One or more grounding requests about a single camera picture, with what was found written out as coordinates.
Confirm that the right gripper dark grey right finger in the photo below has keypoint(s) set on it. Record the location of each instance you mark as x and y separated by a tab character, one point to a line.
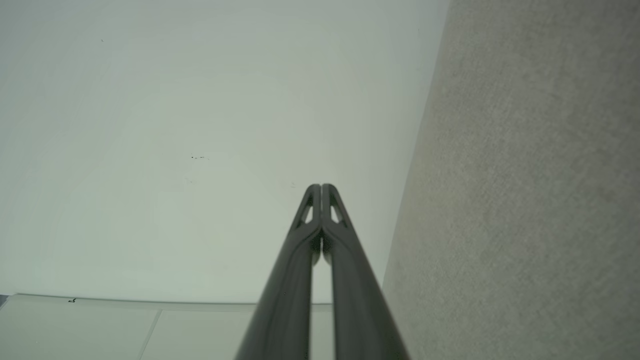
360	300

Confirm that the grey fabric sofa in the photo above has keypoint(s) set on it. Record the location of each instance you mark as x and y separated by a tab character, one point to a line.
525	190

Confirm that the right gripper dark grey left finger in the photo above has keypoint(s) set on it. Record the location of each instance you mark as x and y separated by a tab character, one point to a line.
285	300

